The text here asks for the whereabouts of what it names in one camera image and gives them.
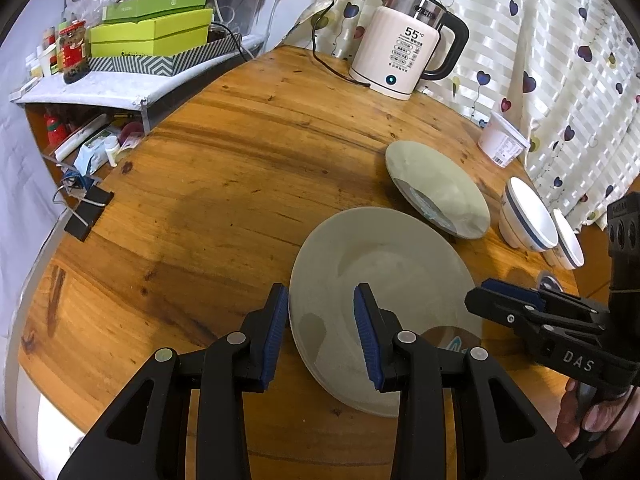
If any grey shelf rack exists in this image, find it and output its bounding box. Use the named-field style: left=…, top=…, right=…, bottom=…
left=14, top=51, right=248, bottom=131

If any person's right hand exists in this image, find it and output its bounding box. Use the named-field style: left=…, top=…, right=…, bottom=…
left=555, top=379, right=639, bottom=458

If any black binder clip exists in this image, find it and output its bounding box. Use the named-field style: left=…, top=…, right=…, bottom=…
left=52, top=185, right=115, bottom=242

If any heart pattern curtain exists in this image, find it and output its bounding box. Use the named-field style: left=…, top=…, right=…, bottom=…
left=286, top=0, right=639, bottom=229

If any black kettle power cable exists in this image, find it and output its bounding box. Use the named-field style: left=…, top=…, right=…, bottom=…
left=310, top=0, right=372, bottom=89

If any red bottle under shelf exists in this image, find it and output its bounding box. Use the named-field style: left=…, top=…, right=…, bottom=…
left=43, top=112, right=70, bottom=146

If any cream electric kettle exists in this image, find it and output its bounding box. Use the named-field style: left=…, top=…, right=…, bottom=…
left=349, top=0, right=470, bottom=101

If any smaller grey-green plate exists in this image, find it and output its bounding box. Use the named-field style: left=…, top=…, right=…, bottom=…
left=385, top=141, right=490, bottom=240

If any lime green box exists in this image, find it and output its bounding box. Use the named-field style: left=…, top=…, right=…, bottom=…
left=87, top=8, right=213, bottom=58

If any white bowl blue stripe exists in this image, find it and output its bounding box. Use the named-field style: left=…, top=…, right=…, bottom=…
left=498, top=177, right=559, bottom=252
left=551, top=208, right=585, bottom=270

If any large grey-green plate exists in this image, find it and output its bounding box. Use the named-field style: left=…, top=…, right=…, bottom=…
left=288, top=207, right=483, bottom=417

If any metal lid on table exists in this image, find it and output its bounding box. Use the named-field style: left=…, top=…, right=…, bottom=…
left=536, top=270, right=564, bottom=292

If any white plastic yogurt tub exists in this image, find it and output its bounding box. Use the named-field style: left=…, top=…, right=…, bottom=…
left=477, top=112, right=530, bottom=168

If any wet wipes pack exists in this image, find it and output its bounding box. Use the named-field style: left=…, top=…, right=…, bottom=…
left=74, top=127, right=120, bottom=177

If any dark green box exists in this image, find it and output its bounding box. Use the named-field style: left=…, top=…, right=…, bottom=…
left=102, top=0, right=207, bottom=23

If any red label jar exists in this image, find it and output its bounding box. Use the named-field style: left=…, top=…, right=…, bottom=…
left=58, top=21, right=90, bottom=84

